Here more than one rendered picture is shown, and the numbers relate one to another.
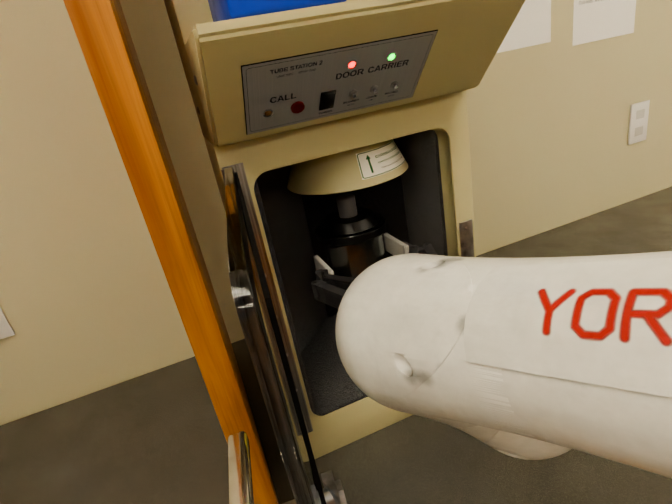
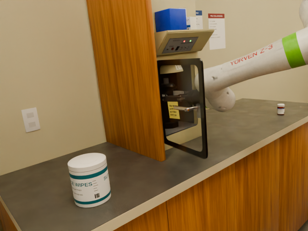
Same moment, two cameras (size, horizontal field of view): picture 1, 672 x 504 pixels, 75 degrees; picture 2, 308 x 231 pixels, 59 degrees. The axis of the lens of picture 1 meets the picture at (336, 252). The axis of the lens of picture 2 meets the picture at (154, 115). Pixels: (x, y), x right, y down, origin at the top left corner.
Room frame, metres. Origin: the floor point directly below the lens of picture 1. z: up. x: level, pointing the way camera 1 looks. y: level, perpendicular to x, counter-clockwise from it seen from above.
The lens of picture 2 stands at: (-0.69, 0.59, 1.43)
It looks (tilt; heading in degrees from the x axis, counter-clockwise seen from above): 13 degrees down; 338
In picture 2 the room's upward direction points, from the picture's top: 6 degrees counter-clockwise
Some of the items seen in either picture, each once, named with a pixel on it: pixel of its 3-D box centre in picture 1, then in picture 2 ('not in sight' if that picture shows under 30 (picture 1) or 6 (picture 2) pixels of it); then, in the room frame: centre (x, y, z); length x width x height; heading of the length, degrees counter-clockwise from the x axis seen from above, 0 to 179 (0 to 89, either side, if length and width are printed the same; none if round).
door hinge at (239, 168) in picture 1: (274, 320); not in sight; (0.47, 0.09, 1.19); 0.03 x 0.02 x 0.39; 107
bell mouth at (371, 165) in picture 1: (343, 156); not in sight; (0.63, -0.04, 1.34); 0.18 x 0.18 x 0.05
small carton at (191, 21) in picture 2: not in sight; (189, 24); (0.48, -0.10, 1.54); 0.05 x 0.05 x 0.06; 25
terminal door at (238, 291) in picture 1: (290, 408); (179, 106); (0.31, 0.07, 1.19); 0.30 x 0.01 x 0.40; 10
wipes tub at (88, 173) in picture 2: not in sight; (90, 178); (0.22, 0.49, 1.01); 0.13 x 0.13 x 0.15
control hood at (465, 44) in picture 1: (364, 64); (184, 41); (0.47, -0.06, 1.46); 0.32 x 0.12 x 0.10; 107
